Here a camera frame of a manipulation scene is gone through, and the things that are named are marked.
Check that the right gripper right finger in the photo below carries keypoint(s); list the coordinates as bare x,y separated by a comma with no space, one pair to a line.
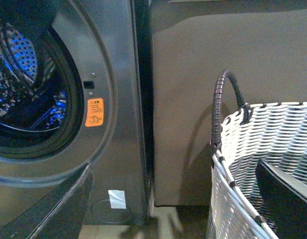
286,199

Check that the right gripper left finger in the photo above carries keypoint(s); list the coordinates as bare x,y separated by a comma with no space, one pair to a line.
58,215

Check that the grey front-load washing machine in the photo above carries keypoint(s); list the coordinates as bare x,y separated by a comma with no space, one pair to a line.
55,55

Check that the white square sticker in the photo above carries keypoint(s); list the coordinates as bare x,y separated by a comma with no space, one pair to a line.
117,199

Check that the white woven laundry basket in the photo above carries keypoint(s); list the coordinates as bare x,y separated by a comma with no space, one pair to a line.
276,133

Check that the orange warning sticker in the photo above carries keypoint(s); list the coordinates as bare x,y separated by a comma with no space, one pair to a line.
95,112

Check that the black basket handle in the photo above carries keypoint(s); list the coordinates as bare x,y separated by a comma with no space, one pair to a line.
215,141

